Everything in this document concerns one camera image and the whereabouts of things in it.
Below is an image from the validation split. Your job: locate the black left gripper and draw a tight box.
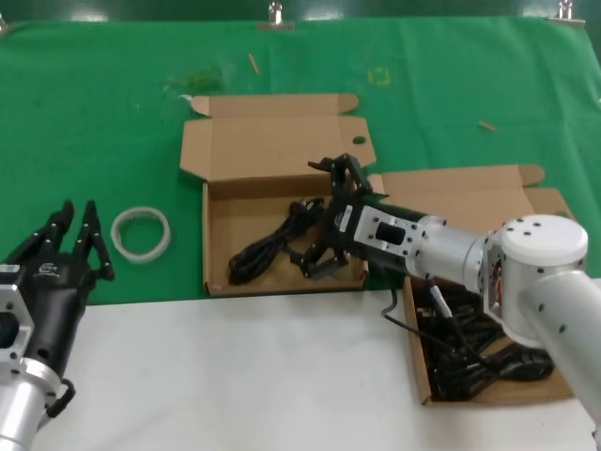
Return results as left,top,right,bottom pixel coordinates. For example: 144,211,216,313
0,199,116,378

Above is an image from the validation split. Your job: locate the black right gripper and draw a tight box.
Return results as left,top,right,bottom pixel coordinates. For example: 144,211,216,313
287,153,389,284

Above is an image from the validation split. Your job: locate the black power cable bundle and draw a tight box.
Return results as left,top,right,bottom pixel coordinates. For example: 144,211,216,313
228,197,330,286
430,345,555,404

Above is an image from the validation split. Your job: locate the cardboard box with round hole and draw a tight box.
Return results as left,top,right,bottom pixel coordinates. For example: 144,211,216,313
178,92,377,298

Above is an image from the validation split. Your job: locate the green table cloth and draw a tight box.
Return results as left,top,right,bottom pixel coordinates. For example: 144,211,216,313
0,16,601,306

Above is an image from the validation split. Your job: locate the clear plastic wrapper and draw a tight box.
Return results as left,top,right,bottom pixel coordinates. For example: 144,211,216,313
162,60,236,95

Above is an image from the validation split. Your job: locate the metal binder clip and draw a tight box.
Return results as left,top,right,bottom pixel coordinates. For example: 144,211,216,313
547,0,587,27
256,2,296,33

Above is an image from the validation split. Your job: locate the white tape ring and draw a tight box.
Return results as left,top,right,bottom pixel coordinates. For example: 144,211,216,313
110,205,171,264

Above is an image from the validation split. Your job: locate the cardboard box holding cable pile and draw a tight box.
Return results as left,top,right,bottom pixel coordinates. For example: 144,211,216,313
363,163,588,408

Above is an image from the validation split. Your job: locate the black arm cable metal connector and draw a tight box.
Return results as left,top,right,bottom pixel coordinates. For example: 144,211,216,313
382,276,499,372

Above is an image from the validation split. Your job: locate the short black arm cable loop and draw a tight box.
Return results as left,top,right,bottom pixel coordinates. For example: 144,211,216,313
44,378,76,419

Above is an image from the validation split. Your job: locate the black coiled power cable bundle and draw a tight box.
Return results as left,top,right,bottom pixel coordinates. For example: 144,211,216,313
430,345,555,404

